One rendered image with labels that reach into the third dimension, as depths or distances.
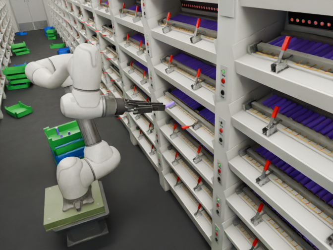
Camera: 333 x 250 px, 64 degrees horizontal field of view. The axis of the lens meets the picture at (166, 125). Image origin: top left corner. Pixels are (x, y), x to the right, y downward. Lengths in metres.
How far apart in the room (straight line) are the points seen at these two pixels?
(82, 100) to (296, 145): 0.75
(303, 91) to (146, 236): 1.35
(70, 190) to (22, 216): 0.64
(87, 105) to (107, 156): 0.65
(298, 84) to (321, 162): 0.21
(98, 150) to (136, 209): 0.54
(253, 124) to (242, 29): 0.30
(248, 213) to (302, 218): 0.30
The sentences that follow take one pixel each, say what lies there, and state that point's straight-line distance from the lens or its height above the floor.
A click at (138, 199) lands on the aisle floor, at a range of 2.01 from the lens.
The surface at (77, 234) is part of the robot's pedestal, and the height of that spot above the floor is 0.07.
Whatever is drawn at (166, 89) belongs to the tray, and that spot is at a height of 0.80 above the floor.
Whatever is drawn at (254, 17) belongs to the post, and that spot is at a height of 1.27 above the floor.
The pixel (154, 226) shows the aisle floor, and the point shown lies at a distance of 1.83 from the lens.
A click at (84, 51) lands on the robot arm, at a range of 1.04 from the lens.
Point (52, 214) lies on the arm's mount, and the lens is 1.74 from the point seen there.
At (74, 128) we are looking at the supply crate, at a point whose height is 0.32.
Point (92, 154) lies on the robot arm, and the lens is 1.64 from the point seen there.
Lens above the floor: 1.41
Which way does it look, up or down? 30 degrees down
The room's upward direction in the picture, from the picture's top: 4 degrees counter-clockwise
